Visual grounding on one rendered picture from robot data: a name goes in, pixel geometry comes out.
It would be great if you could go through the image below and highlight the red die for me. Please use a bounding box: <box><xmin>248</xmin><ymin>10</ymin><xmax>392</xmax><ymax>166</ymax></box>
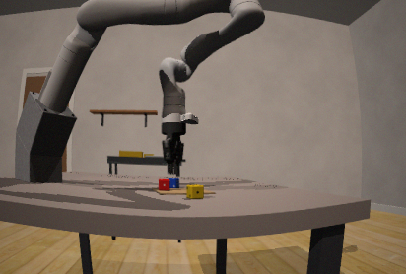
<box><xmin>159</xmin><ymin>179</ymin><xmax>170</xmax><ymax>191</ymax></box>

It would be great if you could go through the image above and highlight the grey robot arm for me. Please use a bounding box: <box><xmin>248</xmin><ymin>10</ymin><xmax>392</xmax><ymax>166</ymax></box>
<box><xmin>38</xmin><ymin>0</ymin><xmax>265</xmax><ymax>124</ymax></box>

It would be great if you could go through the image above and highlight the tan square mat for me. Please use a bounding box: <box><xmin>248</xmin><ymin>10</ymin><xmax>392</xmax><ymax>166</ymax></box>
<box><xmin>153</xmin><ymin>188</ymin><xmax>215</xmax><ymax>195</ymax></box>

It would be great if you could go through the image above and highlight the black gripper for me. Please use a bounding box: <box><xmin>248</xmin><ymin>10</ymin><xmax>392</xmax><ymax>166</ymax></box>
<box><xmin>162</xmin><ymin>122</ymin><xmax>186</xmax><ymax>175</ymax></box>

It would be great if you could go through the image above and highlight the yellow die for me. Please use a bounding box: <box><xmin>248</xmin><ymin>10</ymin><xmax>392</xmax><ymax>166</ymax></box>
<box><xmin>186</xmin><ymin>185</ymin><xmax>204</xmax><ymax>199</ymax></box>

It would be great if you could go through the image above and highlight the blue die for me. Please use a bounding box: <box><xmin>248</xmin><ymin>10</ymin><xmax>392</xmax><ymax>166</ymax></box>
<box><xmin>168</xmin><ymin>178</ymin><xmax>179</xmax><ymax>188</ymax></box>

